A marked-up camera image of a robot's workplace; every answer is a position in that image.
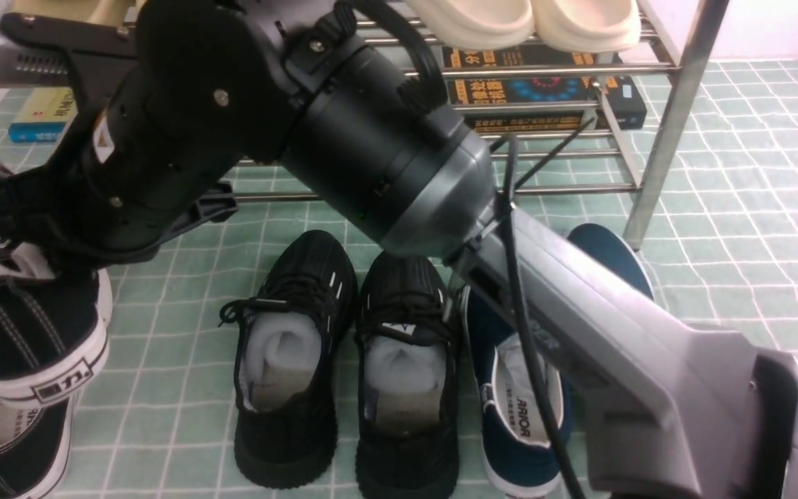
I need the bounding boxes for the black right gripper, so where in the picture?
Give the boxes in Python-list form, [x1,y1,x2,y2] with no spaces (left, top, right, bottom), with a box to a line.
[0,14,240,271]

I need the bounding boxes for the black knit sneaker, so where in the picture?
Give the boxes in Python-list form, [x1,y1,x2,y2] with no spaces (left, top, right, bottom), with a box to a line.
[355,252,463,498]
[220,230,357,489]

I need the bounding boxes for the black canvas sneaker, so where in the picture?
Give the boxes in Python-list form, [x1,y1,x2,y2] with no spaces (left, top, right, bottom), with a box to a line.
[0,146,113,410]
[0,398,75,498]

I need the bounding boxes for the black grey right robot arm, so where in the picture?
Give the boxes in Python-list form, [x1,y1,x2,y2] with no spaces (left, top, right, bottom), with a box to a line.
[0,1,798,498]

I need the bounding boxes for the steel shoe rack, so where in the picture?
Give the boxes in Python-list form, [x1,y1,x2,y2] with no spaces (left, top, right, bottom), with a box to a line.
[0,0,731,252]

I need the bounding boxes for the left yellow slipper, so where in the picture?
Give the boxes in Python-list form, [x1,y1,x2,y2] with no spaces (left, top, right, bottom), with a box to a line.
[9,0,136,26]

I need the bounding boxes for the yellow and blue book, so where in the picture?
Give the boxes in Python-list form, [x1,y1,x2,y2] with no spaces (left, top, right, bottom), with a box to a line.
[8,87,76,144]

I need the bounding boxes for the left cream slipper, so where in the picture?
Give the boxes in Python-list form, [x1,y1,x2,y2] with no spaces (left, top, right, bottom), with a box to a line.
[405,1,535,51]

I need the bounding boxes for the cream slipper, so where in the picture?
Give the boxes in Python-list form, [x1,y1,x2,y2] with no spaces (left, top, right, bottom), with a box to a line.
[530,1,641,54]
[405,1,535,51]

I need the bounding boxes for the black book with orange text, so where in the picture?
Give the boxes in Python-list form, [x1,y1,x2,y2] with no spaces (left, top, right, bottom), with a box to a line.
[441,44,647,134]

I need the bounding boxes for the right cream slipper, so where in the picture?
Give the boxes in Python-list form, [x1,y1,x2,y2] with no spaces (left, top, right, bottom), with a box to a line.
[530,1,641,54]

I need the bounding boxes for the right navy slip-on shoe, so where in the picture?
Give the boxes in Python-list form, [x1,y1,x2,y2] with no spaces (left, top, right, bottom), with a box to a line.
[566,223,655,299]

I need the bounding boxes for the navy slip-on shoe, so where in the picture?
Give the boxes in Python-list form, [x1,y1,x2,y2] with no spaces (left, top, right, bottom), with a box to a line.
[566,223,655,299]
[456,286,560,498]

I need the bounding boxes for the left navy slip-on shoe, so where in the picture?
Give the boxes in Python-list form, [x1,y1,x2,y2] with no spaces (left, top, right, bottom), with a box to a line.
[456,286,560,498]

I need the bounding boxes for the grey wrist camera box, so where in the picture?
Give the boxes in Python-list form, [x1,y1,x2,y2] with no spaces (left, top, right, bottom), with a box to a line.
[0,16,69,87]

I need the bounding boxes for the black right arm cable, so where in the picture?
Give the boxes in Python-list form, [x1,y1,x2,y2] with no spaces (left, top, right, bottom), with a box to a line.
[333,0,597,499]

